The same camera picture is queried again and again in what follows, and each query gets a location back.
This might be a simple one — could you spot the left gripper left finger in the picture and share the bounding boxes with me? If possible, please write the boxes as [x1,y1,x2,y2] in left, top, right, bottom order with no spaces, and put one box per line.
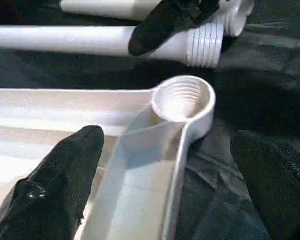
[0,124,106,240]

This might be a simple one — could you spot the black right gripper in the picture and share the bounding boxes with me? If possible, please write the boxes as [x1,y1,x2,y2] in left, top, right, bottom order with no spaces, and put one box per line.
[128,0,227,57]

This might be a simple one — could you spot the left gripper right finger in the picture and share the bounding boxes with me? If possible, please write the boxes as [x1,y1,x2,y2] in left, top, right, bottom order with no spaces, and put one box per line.
[229,129,300,240]

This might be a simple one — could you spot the white plastic table leg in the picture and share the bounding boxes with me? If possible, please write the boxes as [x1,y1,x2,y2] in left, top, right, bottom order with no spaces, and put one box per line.
[59,0,255,38]
[0,23,225,69]

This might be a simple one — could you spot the white plastic table top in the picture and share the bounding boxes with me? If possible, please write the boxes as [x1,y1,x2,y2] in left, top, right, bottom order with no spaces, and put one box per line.
[0,73,217,240]

